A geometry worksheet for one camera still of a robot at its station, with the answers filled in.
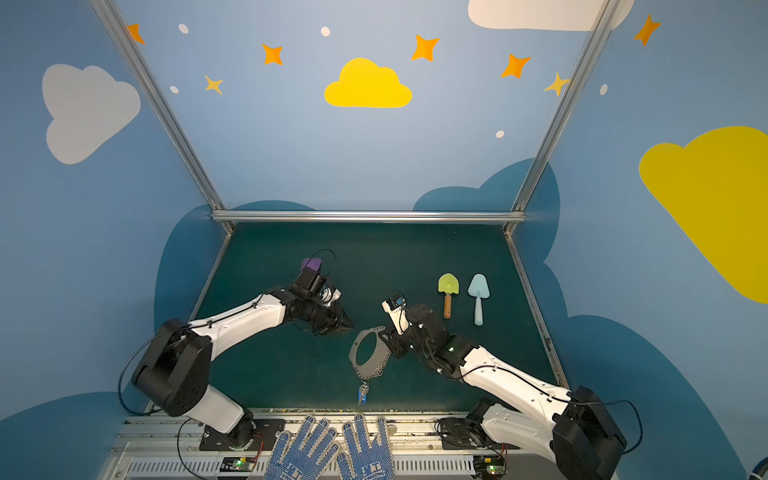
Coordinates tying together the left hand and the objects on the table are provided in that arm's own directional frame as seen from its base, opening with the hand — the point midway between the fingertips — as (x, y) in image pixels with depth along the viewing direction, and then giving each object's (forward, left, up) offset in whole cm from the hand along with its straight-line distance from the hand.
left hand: (356, 327), depth 83 cm
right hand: (-1, -8, +3) cm, 9 cm away
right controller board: (-31, -34, -11) cm, 47 cm away
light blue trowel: (+20, -42, -10) cm, 47 cm away
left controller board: (-31, +27, -11) cm, 43 cm away
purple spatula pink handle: (+30, +19, -9) cm, 37 cm away
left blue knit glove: (-31, +11, -9) cm, 34 cm away
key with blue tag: (-15, -3, -10) cm, 18 cm away
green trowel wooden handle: (+22, -30, -9) cm, 39 cm away
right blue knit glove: (-31, -5, -9) cm, 32 cm away
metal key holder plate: (-4, -7, -11) cm, 14 cm away
